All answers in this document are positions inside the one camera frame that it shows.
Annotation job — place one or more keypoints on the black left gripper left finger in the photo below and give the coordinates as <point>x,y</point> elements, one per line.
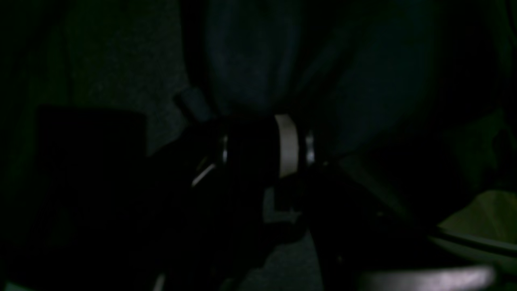
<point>108,217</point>

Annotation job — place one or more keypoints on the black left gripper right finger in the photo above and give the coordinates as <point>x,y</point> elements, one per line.
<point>361,244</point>

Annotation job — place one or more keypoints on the dark navy t-shirt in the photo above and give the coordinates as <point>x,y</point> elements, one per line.
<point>395,92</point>

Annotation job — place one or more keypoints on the black table cloth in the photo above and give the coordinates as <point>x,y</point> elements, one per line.
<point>125,57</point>

